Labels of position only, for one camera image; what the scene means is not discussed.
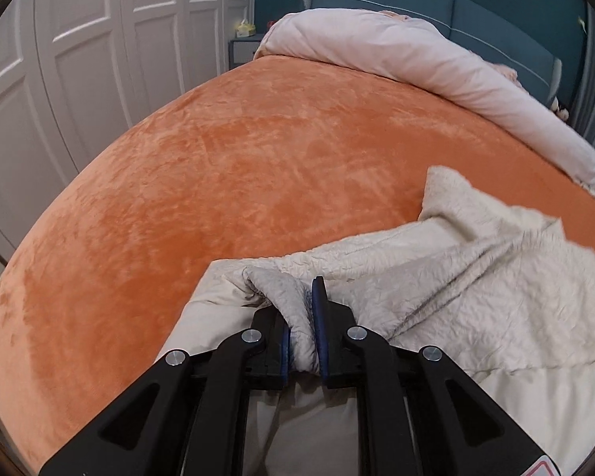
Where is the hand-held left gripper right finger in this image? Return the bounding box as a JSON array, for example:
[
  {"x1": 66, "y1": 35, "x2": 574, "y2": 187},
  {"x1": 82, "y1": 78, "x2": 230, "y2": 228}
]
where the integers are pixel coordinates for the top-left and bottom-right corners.
[{"x1": 311, "y1": 276, "x2": 559, "y2": 476}]

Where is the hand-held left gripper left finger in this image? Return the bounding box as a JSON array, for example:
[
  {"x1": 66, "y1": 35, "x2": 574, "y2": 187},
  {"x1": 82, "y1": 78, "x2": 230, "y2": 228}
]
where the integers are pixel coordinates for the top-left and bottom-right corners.
[{"x1": 38, "y1": 307, "x2": 291, "y2": 476}]

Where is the cream quilted blanket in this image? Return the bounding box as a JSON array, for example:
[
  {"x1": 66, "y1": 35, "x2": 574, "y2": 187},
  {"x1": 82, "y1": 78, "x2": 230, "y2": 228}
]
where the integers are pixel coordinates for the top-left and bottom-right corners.
[{"x1": 155, "y1": 165, "x2": 595, "y2": 476}]

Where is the orange plush bed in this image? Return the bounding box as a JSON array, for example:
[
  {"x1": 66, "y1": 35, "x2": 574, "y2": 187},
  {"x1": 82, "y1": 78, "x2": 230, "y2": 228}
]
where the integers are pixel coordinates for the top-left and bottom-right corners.
[{"x1": 0, "y1": 54, "x2": 595, "y2": 469}]

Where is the grey nightstand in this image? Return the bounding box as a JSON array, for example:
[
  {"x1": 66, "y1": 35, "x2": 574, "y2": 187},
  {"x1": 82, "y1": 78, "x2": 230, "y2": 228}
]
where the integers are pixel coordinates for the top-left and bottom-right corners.
[{"x1": 228, "y1": 35, "x2": 265, "y2": 70}]

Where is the pale pink duvet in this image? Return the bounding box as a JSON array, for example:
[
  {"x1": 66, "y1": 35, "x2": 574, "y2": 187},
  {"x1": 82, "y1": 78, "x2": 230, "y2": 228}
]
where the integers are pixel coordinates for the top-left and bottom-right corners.
[{"x1": 254, "y1": 8, "x2": 595, "y2": 205}]

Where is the pink ruffled pillow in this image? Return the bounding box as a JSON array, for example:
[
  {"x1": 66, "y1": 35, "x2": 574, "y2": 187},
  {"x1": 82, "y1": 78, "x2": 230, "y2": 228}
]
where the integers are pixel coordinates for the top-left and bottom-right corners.
[{"x1": 491, "y1": 63, "x2": 521, "y2": 85}]

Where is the plush toy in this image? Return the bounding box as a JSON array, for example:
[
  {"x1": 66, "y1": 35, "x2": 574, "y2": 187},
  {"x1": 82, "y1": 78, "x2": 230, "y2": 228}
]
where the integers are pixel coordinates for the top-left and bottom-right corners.
[{"x1": 548, "y1": 94, "x2": 572, "y2": 123}]

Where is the blue padded headboard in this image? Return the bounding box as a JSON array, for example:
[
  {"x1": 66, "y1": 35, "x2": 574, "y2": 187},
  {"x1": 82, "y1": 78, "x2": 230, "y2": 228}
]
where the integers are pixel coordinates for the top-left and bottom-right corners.
[{"x1": 297, "y1": 0, "x2": 589, "y2": 110}]

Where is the white panelled wardrobe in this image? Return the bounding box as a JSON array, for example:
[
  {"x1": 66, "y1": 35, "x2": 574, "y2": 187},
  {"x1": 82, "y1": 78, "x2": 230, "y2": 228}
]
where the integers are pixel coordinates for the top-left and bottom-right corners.
[{"x1": 0, "y1": 0, "x2": 251, "y2": 263}]

